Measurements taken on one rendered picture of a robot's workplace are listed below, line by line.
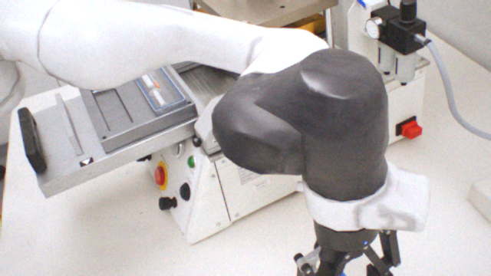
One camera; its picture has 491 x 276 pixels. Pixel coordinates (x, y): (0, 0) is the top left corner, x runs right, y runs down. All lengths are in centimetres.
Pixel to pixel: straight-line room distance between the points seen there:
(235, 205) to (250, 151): 42
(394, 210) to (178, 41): 31
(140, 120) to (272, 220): 31
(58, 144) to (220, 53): 39
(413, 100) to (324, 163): 57
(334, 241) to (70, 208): 67
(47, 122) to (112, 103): 12
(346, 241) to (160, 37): 31
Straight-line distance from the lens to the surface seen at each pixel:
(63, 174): 81
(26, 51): 61
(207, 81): 98
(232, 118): 47
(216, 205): 87
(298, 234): 89
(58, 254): 102
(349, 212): 50
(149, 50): 59
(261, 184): 89
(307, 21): 86
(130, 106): 86
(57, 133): 91
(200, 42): 59
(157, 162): 103
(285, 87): 45
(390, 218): 51
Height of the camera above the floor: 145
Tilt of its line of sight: 39 degrees down
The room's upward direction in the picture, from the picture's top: 12 degrees counter-clockwise
